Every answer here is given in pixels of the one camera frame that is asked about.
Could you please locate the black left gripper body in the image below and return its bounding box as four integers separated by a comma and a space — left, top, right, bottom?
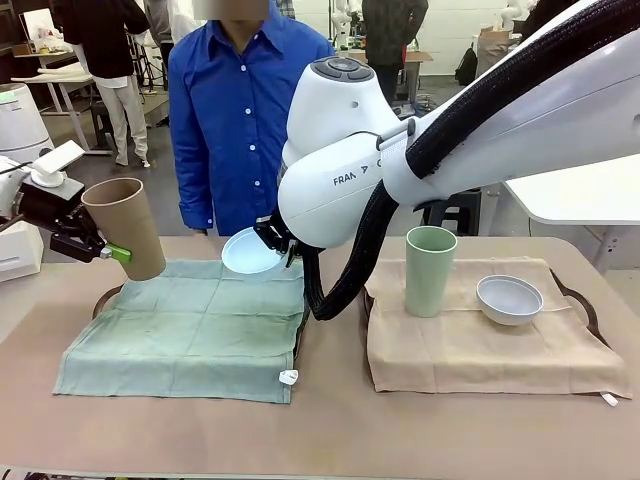
20, 176, 86, 235

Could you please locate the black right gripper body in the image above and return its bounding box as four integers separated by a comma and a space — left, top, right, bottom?
268, 211, 302, 252

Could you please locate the light blue bowl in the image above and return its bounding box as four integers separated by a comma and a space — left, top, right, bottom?
220, 225, 285, 276

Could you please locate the tall brown cup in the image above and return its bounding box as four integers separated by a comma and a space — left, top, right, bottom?
80, 178, 168, 283

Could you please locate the green cloth mat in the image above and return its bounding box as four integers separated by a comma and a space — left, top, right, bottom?
52, 257, 308, 406

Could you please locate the tall mint green cup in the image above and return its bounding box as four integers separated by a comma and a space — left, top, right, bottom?
404, 225, 459, 319

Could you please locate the beige cloth mat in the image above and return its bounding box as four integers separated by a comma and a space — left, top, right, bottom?
363, 255, 634, 407

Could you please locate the white bowl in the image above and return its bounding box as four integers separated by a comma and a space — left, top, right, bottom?
475, 274, 545, 328

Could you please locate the person's right forearm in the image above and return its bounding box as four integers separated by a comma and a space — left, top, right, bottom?
172, 149, 217, 234

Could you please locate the dark brown serving tray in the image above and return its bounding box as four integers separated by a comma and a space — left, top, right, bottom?
91, 259, 315, 364
362, 267, 614, 396

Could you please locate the white air purifier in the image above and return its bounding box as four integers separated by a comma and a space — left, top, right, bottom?
0, 83, 56, 167

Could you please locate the black stool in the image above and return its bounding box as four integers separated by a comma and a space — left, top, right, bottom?
419, 186, 484, 239
89, 99, 118, 150

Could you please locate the person in blue shirt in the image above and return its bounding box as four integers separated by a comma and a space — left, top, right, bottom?
167, 0, 338, 237

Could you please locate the white desk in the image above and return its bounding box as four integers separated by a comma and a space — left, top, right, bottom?
9, 63, 97, 151

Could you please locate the person in black jacket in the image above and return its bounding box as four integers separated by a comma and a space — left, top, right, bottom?
49, 0, 152, 169

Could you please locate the brown topped workbench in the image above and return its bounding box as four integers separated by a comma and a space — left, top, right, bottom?
399, 49, 435, 91

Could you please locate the person in black clothes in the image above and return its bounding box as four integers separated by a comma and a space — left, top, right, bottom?
360, 0, 430, 104

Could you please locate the black backpack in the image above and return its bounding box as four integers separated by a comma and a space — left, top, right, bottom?
454, 46, 479, 87

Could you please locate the white rounded table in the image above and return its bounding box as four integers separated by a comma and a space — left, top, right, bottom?
501, 152, 640, 275

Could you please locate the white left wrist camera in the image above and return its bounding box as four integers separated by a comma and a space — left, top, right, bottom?
30, 139, 86, 189

